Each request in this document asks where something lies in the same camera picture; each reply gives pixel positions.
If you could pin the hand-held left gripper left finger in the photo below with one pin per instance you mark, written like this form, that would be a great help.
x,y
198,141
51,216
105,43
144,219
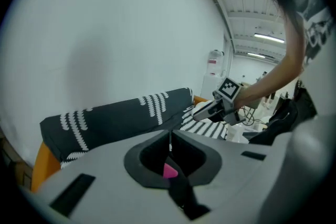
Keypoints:
x,y
105,173

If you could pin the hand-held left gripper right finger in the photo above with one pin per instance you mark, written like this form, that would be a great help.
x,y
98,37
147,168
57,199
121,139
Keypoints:
x,y
249,178

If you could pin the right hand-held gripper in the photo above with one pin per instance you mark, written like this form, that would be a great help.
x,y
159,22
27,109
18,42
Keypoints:
x,y
231,90

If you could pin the white fried egg pillow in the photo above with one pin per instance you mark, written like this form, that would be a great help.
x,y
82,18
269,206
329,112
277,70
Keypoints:
x,y
200,105

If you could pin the clear plastic storage bin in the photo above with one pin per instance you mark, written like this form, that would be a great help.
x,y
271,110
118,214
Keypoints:
x,y
233,133

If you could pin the pink star pillow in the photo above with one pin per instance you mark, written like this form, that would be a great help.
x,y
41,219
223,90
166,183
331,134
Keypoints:
x,y
170,171

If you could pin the person's right forearm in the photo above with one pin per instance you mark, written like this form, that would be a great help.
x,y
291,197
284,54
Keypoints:
x,y
278,73

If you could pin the white cabinet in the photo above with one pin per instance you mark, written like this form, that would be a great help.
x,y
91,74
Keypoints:
x,y
210,86

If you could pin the clear water jug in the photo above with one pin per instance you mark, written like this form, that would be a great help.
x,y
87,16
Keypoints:
x,y
214,63

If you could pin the black white striped sofa cover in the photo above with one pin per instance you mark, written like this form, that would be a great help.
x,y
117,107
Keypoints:
x,y
118,120

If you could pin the black white striped sofa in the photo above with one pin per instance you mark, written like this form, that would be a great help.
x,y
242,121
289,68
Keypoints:
x,y
44,165

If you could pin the ceiling tube light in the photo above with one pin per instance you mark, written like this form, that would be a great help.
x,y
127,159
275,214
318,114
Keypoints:
x,y
256,55
269,37

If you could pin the person's printed t-shirt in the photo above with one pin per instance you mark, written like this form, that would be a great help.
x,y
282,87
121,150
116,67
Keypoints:
x,y
315,8

